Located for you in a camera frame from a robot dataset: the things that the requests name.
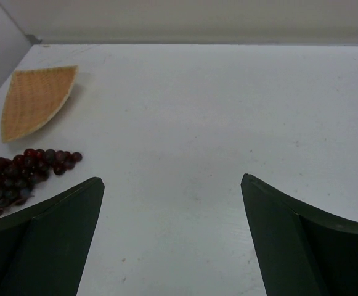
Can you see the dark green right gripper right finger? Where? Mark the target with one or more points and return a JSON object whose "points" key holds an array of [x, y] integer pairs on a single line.
{"points": [[301, 249]]}

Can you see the dark red fake grape bunch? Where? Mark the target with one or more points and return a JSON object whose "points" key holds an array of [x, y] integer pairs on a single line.
{"points": [[20, 175]]}

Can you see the woven wicker fruit basket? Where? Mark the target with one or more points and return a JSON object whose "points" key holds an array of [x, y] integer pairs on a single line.
{"points": [[34, 97]]}

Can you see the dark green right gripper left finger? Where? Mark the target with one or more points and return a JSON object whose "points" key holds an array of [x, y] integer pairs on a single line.
{"points": [[43, 248]]}

